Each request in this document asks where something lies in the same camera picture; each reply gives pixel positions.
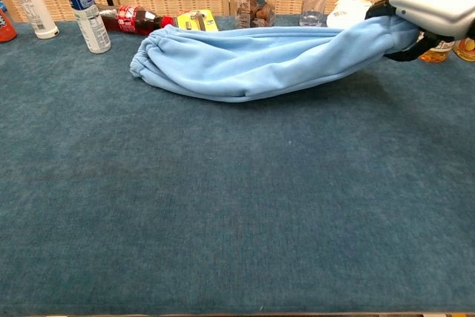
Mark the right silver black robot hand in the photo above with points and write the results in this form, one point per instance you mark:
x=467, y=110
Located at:
x=438, y=5

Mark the green label tea bottle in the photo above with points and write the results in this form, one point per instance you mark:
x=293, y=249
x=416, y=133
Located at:
x=434, y=55

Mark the red label cola bottle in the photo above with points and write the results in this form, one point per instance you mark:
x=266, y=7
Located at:
x=128, y=19

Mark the blue cap spray can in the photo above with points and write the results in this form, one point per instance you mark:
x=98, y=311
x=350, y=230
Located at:
x=87, y=9

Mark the light blue fleece garment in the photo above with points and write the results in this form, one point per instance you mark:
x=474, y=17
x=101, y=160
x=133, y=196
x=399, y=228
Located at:
x=259, y=61

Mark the dark blue carpet mat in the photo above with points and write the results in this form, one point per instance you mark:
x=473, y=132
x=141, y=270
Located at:
x=222, y=183

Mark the white plastic bottle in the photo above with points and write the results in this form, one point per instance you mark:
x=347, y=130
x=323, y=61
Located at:
x=31, y=5

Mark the yellow razor blister pack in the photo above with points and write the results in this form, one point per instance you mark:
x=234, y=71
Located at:
x=196, y=20

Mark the white cap tea bottle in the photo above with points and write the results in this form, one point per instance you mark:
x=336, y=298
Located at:
x=465, y=49

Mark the orange drink can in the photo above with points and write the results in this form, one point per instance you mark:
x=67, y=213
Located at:
x=5, y=23

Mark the clear plastic snack box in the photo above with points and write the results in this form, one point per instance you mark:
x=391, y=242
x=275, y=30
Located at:
x=256, y=5

